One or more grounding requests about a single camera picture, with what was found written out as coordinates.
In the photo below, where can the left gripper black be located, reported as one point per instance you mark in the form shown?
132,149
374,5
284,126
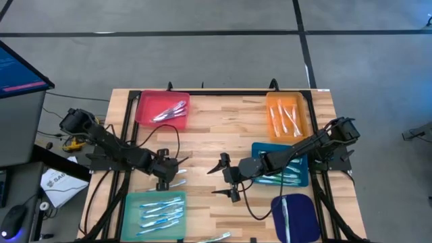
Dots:
163,168

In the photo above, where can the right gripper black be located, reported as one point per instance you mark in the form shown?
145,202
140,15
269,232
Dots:
249,167

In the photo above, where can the purple white toothbrush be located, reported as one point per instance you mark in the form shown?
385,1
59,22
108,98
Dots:
285,216
172,117

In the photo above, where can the blue white toothbrush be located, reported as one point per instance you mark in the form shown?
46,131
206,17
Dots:
162,214
175,184
157,229
165,206
162,221
160,202

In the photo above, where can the pink white toothbrush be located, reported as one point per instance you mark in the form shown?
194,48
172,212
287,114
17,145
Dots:
170,113

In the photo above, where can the clear toothbrush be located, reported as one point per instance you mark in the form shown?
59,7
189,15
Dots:
175,106
182,171

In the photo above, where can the mint green plastic bin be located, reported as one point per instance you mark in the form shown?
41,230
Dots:
131,216

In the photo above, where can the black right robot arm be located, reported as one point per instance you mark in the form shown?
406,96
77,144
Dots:
303,145

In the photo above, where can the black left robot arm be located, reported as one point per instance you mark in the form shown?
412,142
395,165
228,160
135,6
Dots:
101,135

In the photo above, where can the pink plastic bin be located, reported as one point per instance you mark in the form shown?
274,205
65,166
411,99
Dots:
148,101

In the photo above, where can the navy blue plastic bin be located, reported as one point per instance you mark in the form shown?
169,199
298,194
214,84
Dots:
303,219

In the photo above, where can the orange plastic bin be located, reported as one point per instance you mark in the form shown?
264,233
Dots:
280,96

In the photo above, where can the black support beam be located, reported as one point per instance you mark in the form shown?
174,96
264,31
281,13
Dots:
60,162

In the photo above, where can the white paper sheet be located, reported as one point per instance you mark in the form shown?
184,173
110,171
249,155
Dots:
62,185

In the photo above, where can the white tape roll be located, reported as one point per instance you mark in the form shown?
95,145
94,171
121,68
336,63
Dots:
44,206

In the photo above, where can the black computer mouse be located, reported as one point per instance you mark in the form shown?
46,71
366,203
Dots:
13,221

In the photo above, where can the blue screen monitor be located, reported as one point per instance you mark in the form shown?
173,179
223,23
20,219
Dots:
20,74

